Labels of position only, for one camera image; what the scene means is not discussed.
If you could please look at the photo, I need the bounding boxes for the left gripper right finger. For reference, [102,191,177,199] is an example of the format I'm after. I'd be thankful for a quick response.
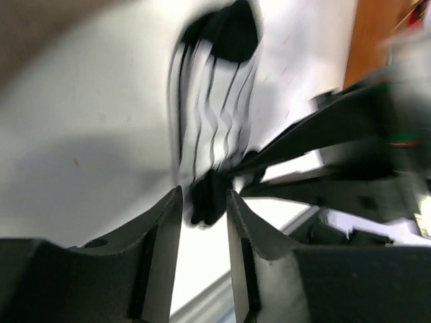
[227,192,430,322]

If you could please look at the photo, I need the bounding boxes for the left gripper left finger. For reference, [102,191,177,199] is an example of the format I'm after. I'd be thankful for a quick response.
[1,188,183,322]

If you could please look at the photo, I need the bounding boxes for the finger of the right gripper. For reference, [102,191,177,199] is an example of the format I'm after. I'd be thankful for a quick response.
[240,174,417,215]
[237,83,428,168]

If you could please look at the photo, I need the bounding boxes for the white black striped sock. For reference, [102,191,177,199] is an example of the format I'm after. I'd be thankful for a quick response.
[168,1,263,227]

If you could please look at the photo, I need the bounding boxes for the orange compartment tray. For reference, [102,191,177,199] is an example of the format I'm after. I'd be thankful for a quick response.
[343,0,430,88]

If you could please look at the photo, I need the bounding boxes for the aluminium table rail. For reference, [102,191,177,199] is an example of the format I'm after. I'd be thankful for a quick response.
[170,207,329,322]

